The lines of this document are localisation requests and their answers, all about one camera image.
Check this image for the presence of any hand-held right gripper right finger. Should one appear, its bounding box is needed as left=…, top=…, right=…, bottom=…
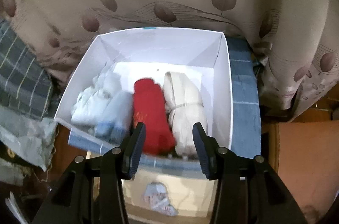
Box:
left=192, top=122, right=309, bottom=224

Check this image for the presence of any grey plaid cloth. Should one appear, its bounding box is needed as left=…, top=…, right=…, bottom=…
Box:
left=0, top=18, right=57, bottom=121

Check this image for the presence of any light blue underwear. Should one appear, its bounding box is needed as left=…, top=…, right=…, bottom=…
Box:
left=95, top=91, right=134, bottom=140

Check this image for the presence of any white plastic bag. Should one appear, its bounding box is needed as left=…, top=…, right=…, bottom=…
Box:
left=0, top=107, right=57, bottom=171

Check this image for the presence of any pale white underwear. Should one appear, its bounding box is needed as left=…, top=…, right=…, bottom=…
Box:
left=71, top=73, right=122, bottom=129

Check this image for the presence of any blue plaid cloth cover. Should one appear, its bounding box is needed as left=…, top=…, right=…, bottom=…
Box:
left=67, top=36, right=263, bottom=174

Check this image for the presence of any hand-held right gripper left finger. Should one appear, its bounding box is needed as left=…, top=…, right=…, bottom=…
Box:
left=32, top=122, right=147, bottom=224

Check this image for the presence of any beige underwear with lace band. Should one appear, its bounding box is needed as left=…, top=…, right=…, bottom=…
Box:
left=163, top=71, right=206, bottom=157

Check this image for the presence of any brown wooden furniture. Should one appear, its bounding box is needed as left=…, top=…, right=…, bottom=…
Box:
left=261, top=118, right=339, bottom=224

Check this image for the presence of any white cardboard box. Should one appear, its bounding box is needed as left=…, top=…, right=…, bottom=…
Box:
left=54, top=26, right=233, bottom=158

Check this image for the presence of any red underwear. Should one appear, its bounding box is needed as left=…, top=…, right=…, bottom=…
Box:
left=131, top=78, right=176, bottom=155

